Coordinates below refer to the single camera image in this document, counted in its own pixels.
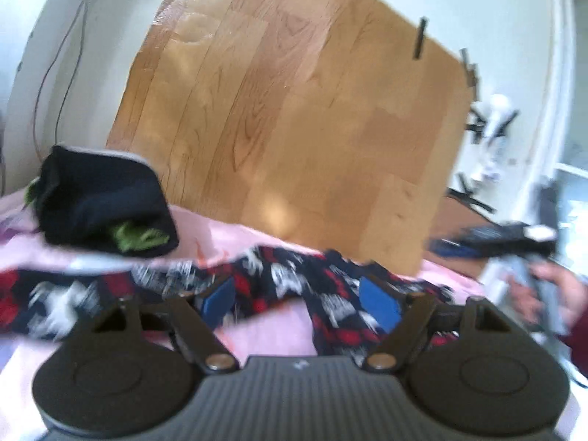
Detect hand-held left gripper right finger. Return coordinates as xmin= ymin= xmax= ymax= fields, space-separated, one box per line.
xmin=358 ymin=275 xmax=514 ymax=373

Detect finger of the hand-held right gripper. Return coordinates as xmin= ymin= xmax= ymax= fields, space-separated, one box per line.
xmin=429 ymin=222 xmax=559 ymax=259

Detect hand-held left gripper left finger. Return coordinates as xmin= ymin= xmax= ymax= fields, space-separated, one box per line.
xmin=89 ymin=278 xmax=240 ymax=374

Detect navy red white patterned garment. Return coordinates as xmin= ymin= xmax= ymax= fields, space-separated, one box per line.
xmin=0 ymin=245 xmax=460 ymax=356

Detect person's right hand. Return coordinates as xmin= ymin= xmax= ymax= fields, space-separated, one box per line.
xmin=504 ymin=261 xmax=588 ymax=331

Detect pink deer print bed sheet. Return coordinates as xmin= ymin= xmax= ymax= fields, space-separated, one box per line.
xmin=0 ymin=188 xmax=588 ymax=441

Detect black garment with green trim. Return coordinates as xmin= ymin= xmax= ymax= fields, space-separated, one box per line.
xmin=28 ymin=144 xmax=180 ymax=258

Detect wood pattern board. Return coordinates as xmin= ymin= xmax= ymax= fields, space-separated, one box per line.
xmin=105 ymin=0 xmax=476 ymax=276

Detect thin black wall cable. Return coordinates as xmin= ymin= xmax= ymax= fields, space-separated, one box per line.
xmin=32 ymin=0 xmax=102 ymax=148

